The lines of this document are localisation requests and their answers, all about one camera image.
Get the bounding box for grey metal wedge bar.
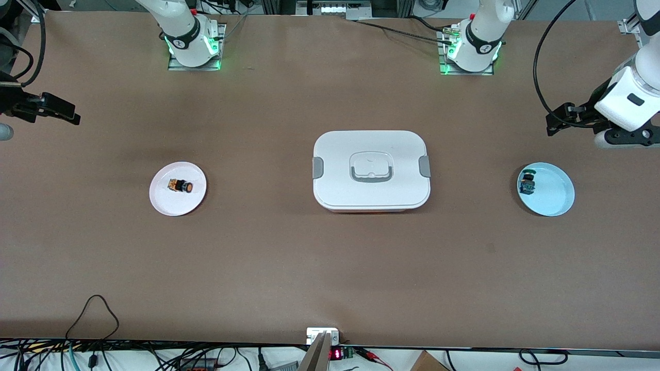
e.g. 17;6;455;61
298;331;334;371

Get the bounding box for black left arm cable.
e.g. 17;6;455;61
533;0;610;128

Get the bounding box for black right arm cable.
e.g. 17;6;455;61
0;0;47;89

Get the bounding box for pink round plate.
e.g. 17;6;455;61
149;162;208;216

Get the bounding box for light blue round plate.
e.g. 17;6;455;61
517;162;575;217

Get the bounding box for black cable to arm base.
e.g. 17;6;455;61
355;19;455;46

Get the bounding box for white socket box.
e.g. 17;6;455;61
306;328;340;345

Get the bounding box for white lunch box grey latches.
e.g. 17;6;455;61
312;130;432;213

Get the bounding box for red clip lead wires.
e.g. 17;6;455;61
356;347;394;371

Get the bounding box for black oval cable loop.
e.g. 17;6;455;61
519;349;569;366

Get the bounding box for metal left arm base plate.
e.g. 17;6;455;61
439;26;495;76

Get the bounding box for thin black looped cable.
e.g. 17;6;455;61
65;295;120;341

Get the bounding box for brown cardboard box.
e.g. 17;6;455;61
410;350;450;371

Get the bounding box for aluminium frame with white light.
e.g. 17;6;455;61
296;0;373;21

